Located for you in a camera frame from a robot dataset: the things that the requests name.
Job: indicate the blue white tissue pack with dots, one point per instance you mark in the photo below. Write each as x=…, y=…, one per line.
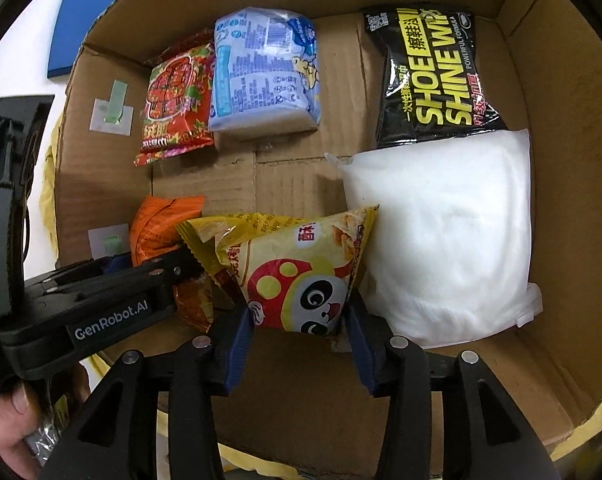
x=266, y=78

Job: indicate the blue foam mat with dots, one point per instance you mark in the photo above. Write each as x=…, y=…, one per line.
x=74, y=19

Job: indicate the red snack packet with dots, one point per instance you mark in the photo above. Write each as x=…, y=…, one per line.
x=178, y=100

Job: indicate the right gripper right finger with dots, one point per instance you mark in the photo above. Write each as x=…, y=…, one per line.
x=485, y=434

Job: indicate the person's left hand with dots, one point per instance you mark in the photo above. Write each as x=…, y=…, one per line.
x=22, y=412

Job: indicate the orange snack packet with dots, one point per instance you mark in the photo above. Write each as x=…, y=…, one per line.
x=153, y=233

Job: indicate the yellow tablecloth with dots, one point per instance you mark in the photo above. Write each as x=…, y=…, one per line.
x=299, y=401

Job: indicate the cardboard box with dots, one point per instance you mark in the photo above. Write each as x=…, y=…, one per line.
x=540, y=64

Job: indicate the yellow panda snack bag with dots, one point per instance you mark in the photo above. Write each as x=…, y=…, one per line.
x=296, y=274

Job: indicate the white soft pillow bag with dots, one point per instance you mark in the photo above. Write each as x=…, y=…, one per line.
x=448, y=259

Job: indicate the black shoe wipes pack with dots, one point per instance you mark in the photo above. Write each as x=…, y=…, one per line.
x=431, y=87

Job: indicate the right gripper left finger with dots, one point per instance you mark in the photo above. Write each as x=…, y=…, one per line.
x=114, y=436

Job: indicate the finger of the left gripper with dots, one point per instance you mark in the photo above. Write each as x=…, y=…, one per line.
x=95, y=279

